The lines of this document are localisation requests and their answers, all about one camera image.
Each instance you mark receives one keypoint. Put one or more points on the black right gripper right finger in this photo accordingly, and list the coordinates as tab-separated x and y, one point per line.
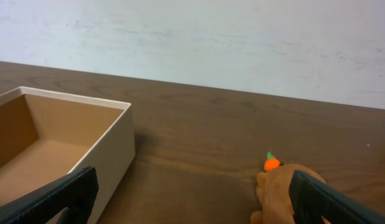
316	202

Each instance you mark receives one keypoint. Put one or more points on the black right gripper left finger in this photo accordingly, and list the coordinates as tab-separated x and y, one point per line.
73	196

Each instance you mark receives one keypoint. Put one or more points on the white cardboard box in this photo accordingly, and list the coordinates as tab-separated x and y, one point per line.
44	135

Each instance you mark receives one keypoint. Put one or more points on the brown plush bear toy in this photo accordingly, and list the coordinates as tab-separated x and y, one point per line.
272	191

